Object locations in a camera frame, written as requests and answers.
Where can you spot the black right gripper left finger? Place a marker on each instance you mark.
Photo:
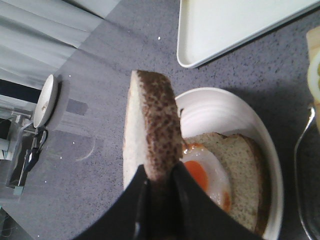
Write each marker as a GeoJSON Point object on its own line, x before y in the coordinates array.
{"type": "Point", "coordinates": [127, 218]}

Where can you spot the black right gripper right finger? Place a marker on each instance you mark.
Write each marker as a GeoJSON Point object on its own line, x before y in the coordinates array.
{"type": "Point", "coordinates": [201, 218]}

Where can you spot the bread slice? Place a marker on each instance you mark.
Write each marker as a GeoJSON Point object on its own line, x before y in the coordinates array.
{"type": "Point", "coordinates": [152, 132]}
{"type": "Point", "coordinates": [248, 174]}

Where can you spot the white round plate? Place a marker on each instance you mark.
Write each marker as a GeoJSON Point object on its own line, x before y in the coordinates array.
{"type": "Point", "coordinates": [209, 109]}

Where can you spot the white rectangular bear tray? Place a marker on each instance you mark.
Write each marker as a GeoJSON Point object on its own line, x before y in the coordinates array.
{"type": "Point", "coordinates": [208, 29]}

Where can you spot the fried egg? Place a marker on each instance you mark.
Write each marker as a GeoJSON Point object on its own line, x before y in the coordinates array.
{"type": "Point", "coordinates": [209, 174]}

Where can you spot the white round disc device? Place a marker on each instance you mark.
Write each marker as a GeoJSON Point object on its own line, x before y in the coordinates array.
{"type": "Point", "coordinates": [46, 102]}

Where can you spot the grey curtain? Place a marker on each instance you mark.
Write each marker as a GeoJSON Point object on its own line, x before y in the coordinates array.
{"type": "Point", "coordinates": [38, 36]}

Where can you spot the wooden cutting board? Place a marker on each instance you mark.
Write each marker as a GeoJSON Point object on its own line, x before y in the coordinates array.
{"type": "Point", "coordinates": [313, 73]}

